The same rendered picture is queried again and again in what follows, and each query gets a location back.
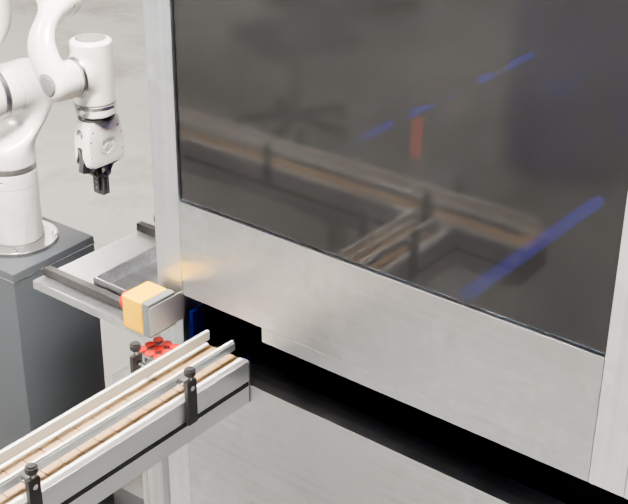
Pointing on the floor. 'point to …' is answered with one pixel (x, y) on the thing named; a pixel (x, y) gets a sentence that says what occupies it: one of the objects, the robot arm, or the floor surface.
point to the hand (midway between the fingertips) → (101, 183)
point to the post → (167, 190)
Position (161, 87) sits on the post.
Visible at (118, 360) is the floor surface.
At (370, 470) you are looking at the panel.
